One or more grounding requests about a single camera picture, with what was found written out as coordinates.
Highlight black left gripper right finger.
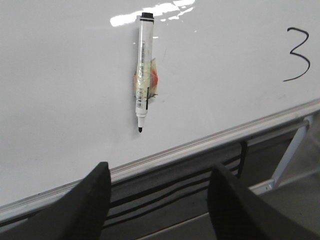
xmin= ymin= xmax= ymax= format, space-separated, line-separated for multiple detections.
xmin=207 ymin=164 xmax=320 ymax=240

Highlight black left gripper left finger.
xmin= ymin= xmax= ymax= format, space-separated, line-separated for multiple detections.
xmin=0 ymin=162 xmax=111 ymax=240

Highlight white black whiteboard marker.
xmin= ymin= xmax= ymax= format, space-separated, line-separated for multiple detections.
xmin=134 ymin=12 xmax=156 ymax=133

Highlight grey fabric organiser black stripes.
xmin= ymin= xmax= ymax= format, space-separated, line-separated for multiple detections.
xmin=102 ymin=141 xmax=250 ymax=230

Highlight white whiteboard with aluminium frame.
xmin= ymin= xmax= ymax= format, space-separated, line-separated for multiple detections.
xmin=0 ymin=0 xmax=320 ymax=223

